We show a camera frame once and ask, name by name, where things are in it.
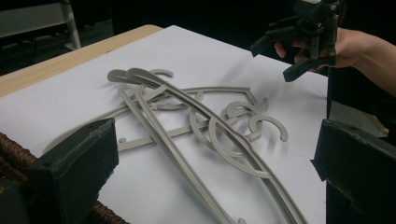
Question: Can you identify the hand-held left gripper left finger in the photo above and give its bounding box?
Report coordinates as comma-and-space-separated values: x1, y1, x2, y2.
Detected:
23, 118, 120, 224

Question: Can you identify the grey plastic clothes hanger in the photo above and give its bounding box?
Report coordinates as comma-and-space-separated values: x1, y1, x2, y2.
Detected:
125, 67, 311, 224
106, 68, 270, 224
41, 68, 269, 155

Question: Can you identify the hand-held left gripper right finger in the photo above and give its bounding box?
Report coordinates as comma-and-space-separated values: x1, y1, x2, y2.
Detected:
310, 119, 396, 224

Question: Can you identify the white metal stand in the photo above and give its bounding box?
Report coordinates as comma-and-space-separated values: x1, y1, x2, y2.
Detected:
59, 0, 82, 51

